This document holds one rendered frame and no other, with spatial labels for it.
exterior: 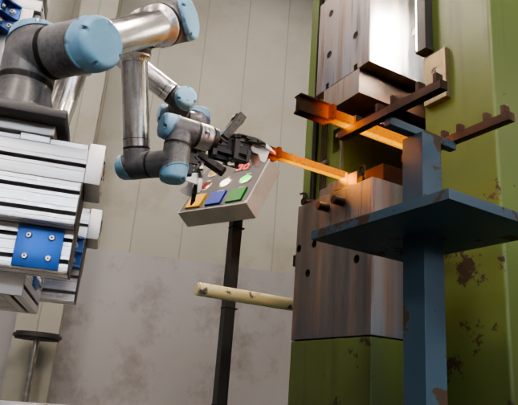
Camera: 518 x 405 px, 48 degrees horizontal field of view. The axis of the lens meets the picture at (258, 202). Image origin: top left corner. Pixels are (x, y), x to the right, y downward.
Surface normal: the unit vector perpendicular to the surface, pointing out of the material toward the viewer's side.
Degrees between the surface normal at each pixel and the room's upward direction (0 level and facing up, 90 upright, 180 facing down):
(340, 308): 90
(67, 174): 90
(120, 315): 90
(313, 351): 90
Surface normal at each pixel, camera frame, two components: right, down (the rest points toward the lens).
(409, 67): 0.51, -0.24
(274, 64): 0.26, -0.29
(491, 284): -0.86, -0.22
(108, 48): 0.86, -0.01
